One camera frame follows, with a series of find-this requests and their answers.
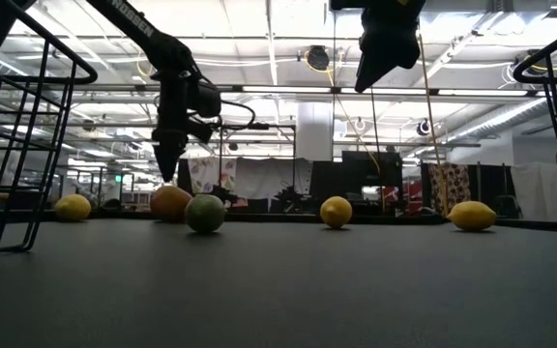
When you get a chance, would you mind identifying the long ceiling light strip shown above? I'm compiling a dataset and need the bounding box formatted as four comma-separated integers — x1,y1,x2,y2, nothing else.
239,85,531,98

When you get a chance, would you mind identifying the yellow orange hanging cable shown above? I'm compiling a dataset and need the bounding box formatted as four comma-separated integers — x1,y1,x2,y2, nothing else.
418,33,449,217

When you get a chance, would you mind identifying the floral hanging cloth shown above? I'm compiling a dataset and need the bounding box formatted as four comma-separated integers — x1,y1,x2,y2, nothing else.
187,158,238,195

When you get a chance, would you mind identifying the brown patterned hanging cloth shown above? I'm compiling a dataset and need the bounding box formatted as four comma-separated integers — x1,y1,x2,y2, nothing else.
426,162,473,204

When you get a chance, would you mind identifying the black hanging power cable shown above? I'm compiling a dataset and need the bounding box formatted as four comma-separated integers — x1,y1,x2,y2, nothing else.
367,86,383,163

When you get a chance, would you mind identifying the white square column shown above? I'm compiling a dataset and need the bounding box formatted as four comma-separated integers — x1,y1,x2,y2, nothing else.
296,100,337,163

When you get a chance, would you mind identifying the black wire basket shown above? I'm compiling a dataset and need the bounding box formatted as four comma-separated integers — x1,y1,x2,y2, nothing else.
512,18,557,228
0,0,100,261

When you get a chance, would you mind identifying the silver ventilation duct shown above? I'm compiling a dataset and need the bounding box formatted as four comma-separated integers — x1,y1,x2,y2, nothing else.
445,98,553,145

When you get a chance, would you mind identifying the orange red mango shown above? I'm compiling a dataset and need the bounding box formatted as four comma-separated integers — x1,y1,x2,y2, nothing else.
150,185,193,223

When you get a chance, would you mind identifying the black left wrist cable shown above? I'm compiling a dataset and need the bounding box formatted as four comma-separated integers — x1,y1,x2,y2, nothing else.
195,72,258,131

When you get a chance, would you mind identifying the black partition panel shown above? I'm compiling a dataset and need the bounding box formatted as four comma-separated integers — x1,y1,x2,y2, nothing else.
469,163,515,219
309,150,404,214

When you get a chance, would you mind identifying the green lime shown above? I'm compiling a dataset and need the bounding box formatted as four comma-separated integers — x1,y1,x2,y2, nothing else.
184,193,226,235

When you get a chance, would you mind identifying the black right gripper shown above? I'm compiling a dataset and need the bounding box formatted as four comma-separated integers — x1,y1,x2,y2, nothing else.
329,0,427,94

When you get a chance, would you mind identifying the white hanging cloth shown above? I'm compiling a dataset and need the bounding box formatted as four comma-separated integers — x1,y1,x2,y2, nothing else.
234,158,314,201
509,162,557,223

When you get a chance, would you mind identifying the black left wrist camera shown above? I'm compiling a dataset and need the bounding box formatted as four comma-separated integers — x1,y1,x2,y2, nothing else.
190,79,222,119

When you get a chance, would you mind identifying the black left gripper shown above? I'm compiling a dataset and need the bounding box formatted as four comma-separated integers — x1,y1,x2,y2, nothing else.
151,67,215,183

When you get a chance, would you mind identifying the yellow lemon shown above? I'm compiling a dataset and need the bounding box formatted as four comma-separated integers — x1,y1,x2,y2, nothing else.
319,195,354,230
54,193,93,222
447,200,498,232

